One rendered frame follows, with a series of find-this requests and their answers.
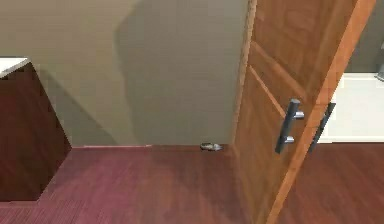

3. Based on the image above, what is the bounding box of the grey door stopper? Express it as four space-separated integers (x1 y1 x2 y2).
199 142 224 152

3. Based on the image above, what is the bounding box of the orange wooden room door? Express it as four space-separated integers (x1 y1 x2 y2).
231 0 378 224

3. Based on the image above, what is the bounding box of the dark brown white-topped cabinet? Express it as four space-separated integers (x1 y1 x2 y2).
0 57 73 202

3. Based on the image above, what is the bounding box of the white bathtub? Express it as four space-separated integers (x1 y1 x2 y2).
317 72 384 144

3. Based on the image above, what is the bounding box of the grey metal tap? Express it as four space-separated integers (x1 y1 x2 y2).
373 39 384 83

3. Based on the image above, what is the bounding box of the black bar door handle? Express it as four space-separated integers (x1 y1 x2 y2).
274 98 306 155
308 102 337 154

